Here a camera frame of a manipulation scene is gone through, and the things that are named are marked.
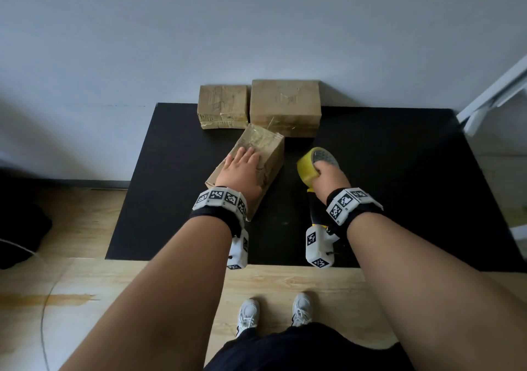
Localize person's right hand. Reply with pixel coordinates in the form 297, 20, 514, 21
309, 160, 352, 207

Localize person's left hand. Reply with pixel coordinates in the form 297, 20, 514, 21
215, 146, 264, 209

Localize yellow tape roll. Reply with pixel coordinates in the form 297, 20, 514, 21
296, 147, 341, 188

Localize black yellow utility knife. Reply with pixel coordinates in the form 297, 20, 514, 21
306, 188, 330, 231

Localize wide cardboard box torn flap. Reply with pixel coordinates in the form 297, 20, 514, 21
204, 123, 285, 222

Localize small cardboard box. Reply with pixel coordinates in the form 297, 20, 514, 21
197, 84, 250, 130

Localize tall cardboard box square hole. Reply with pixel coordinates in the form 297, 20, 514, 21
249, 79, 323, 138

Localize person's left forearm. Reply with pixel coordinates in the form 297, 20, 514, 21
59, 216, 233, 371

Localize person's right forearm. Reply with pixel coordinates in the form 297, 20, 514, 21
347, 212, 527, 371

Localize black marker wristband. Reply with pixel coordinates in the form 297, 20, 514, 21
189, 186, 249, 238
325, 187, 384, 238

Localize white right sneaker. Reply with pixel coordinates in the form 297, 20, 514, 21
290, 292, 315, 328

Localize white sneaker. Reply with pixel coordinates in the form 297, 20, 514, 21
290, 292, 315, 328
235, 299, 261, 339

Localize white left sneaker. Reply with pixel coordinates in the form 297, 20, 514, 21
235, 299, 261, 339

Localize black shorts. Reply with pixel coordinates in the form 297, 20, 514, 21
203, 322, 417, 371

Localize black bag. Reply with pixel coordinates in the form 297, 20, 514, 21
0, 177, 53, 270

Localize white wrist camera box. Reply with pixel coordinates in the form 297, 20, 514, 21
305, 225, 340, 269
226, 228, 250, 270

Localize white metal shelf frame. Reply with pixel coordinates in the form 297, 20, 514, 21
456, 55, 527, 258

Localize thin grey floor cable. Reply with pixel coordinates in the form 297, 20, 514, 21
0, 238, 54, 371

